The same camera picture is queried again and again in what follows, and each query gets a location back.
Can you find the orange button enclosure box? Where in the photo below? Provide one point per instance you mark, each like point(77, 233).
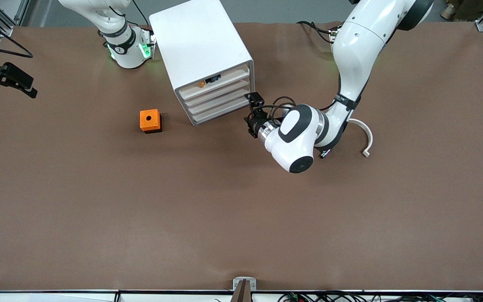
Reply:
point(149, 119)

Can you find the white plastic drawer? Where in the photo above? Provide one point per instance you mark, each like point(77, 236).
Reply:
point(224, 89)
point(229, 77)
point(224, 108)
point(224, 98)

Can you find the white drawer cabinet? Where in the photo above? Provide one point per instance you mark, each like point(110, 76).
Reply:
point(195, 42)

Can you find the orange mushroom push button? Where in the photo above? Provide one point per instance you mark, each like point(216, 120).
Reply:
point(202, 84)

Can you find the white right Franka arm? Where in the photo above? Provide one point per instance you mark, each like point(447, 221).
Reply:
point(128, 52)

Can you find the brown table mat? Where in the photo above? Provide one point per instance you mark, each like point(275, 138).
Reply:
point(141, 209)

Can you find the small metal table bracket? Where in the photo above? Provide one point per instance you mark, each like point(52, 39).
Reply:
point(237, 283)

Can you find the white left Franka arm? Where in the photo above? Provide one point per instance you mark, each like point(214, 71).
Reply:
point(354, 46)

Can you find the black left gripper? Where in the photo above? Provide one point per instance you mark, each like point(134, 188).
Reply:
point(255, 124)

